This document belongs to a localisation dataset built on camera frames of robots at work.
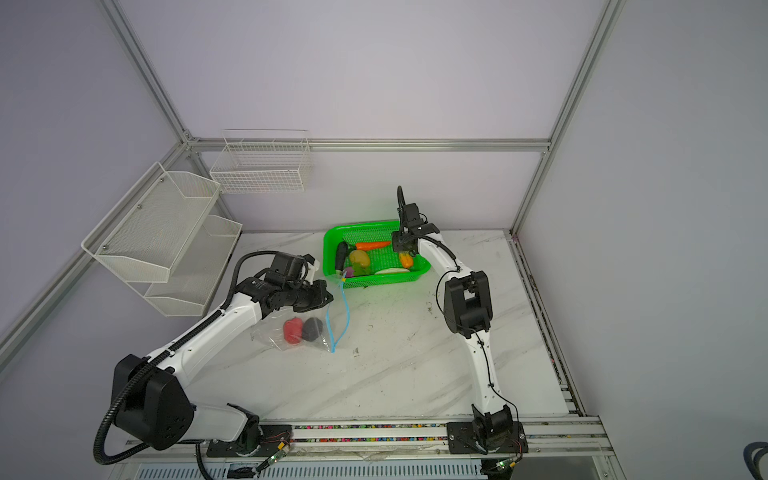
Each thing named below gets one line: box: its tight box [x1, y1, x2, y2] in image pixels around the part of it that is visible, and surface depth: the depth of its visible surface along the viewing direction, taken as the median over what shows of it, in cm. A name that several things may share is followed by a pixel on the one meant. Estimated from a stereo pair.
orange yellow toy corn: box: [399, 253, 413, 268], surface depth 109 cm
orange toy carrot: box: [355, 241, 392, 251], surface depth 114 cm
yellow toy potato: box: [349, 250, 370, 268], surface depth 110 cm
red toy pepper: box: [283, 317, 303, 345], surface depth 90 cm
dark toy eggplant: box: [336, 241, 348, 271], surface depth 112 cm
